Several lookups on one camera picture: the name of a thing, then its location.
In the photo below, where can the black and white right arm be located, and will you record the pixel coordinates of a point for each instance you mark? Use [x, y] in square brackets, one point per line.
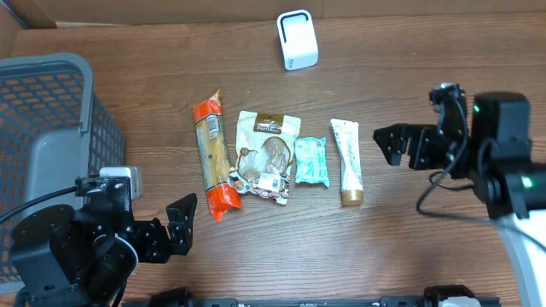
[488, 144]

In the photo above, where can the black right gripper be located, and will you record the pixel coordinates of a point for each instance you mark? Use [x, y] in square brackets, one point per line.
[425, 147]

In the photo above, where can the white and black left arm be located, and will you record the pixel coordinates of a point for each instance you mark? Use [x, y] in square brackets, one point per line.
[84, 257]

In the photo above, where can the white barcode scanner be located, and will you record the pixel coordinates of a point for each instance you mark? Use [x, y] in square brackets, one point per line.
[298, 39]

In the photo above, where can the white tube with gold cap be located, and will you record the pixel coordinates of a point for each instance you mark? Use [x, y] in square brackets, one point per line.
[347, 140]

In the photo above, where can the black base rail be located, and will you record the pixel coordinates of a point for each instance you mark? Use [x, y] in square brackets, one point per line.
[446, 295]

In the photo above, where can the teal snack packet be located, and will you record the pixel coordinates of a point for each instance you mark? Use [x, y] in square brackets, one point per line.
[311, 161]

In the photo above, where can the orange biscuit pack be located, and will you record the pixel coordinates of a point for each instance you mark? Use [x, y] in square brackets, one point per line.
[214, 157]

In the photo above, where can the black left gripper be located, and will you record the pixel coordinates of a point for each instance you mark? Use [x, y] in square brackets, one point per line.
[150, 240]

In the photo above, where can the beige brown snack pouch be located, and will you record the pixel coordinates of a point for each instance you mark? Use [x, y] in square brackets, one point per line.
[265, 146]

